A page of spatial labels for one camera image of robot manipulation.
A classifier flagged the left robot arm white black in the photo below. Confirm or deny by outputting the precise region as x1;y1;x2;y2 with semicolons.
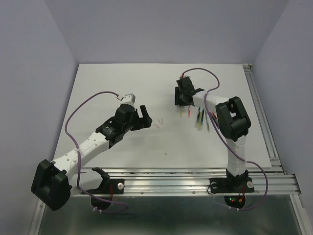
31;104;152;211

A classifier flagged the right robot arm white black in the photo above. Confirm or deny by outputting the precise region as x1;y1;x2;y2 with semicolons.
175;76;254;194

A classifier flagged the dark orange tipped pen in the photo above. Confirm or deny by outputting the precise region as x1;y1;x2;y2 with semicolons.
211;114;219;129

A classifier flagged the blue green pen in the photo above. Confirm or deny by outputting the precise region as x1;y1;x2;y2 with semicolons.
205;112;210;132

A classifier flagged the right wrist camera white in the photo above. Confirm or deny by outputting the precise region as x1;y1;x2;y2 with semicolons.
180;73;190;79

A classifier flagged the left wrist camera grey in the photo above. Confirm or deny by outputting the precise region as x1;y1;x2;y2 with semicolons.
120;94;135;106

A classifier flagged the aluminium front rail frame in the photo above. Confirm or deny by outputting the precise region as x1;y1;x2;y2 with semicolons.
30;165;310;235

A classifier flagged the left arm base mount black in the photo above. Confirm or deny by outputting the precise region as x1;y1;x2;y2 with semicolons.
80;167;129;213

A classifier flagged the aluminium right side rail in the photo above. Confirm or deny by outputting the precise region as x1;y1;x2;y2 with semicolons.
243;64;287;175

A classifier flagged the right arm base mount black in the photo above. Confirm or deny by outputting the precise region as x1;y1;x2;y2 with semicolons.
207;170;255;210

